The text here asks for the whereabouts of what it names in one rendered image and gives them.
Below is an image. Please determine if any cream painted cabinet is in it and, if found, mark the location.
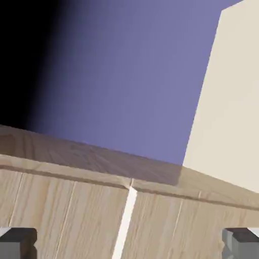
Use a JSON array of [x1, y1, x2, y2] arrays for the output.
[[182, 0, 259, 194]]

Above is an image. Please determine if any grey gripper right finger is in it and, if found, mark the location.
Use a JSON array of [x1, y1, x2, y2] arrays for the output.
[[222, 227, 259, 259]]

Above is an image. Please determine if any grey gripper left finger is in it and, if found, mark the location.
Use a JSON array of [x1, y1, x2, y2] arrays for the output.
[[0, 227, 38, 259]]

